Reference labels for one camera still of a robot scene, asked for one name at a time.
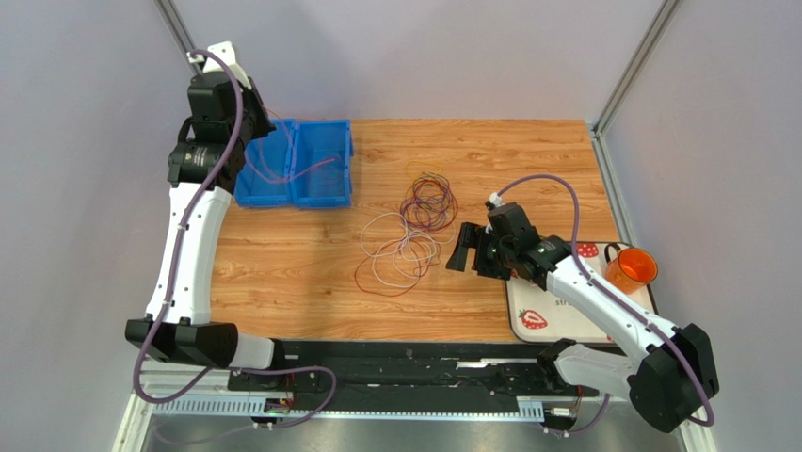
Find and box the aluminium frame post right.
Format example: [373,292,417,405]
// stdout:
[591,0,683,137]

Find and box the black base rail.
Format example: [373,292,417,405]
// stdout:
[218,340,599,415]

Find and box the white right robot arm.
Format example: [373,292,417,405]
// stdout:
[446,202,720,433]

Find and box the translucent pink wire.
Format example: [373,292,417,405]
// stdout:
[310,153,349,202]

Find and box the strawberry print mat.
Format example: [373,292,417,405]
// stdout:
[505,242,656,345]

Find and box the right blue plastic bin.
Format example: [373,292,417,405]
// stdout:
[290,120,354,209]

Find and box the aluminium frame post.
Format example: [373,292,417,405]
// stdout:
[152,0,236,134]
[591,0,683,137]

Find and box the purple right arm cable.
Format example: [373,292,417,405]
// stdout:
[494,173,716,428]

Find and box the aluminium frame post left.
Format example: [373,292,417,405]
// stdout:
[152,0,236,134]

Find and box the blue plastic bin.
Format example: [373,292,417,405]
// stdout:
[234,119,297,208]
[290,120,354,209]

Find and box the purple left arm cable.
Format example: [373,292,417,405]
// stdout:
[131,48,338,430]

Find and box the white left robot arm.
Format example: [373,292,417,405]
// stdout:
[125,72,276,369]

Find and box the orange plastic cup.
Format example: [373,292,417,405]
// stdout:
[603,244,659,294]

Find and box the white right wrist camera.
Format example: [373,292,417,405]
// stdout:
[485,192,505,211]

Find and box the left blue plastic bin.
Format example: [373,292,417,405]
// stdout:
[234,119,297,208]

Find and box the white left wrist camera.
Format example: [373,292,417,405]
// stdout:
[186,41,253,90]

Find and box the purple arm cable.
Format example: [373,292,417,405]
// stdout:
[494,173,716,428]
[131,48,338,430]

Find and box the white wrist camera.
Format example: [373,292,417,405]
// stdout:
[186,41,253,90]
[485,192,505,211]

